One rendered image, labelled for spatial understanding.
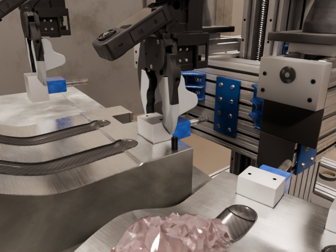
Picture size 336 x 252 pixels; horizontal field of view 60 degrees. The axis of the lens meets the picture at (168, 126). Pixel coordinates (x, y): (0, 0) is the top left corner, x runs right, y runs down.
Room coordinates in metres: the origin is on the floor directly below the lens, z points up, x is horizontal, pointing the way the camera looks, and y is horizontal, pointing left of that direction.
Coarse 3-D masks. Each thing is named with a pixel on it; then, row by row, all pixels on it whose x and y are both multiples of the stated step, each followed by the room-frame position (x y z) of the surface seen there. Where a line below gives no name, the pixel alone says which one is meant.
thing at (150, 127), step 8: (152, 112) 0.46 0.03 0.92; (144, 120) 0.43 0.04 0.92; (152, 120) 0.43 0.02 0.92; (160, 120) 0.43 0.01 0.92; (184, 120) 0.46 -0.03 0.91; (192, 120) 0.48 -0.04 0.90; (200, 120) 0.49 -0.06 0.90; (144, 128) 0.43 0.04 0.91; (152, 128) 0.41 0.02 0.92; (160, 128) 0.42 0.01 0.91; (176, 128) 0.44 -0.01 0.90; (184, 128) 0.45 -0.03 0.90; (144, 136) 0.43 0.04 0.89; (152, 136) 0.41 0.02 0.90; (160, 136) 0.42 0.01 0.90; (168, 136) 0.43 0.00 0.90; (176, 136) 0.44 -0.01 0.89; (184, 136) 0.45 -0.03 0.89
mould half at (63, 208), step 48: (0, 144) 0.39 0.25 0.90; (48, 144) 0.42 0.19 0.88; (96, 144) 0.42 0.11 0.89; (144, 144) 0.41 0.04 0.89; (0, 192) 0.26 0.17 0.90; (48, 192) 0.29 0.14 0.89; (96, 192) 0.31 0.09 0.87; (144, 192) 0.35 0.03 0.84; (0, 240) 0.25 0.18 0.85; (48, 240) 0.28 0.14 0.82
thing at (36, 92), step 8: (32, 72) 0.64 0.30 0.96; (32, 80) 0.59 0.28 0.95; (48, 80) 0.61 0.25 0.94; (56, 80) 0.62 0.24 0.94; (64, 80) 0.63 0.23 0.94; (72, 80) 0.66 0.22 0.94; (80, 80) 0.66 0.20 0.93; (32, 88) 0.59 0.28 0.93; (40, 88) 0.60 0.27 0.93; (48, 88) 0.61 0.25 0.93; (56, 88) 0.62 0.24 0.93; (64, 88) 0.63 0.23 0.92; (32, 96) 0.59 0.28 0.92; (40, 96) 0.60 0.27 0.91; (48, 96) 0.60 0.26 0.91
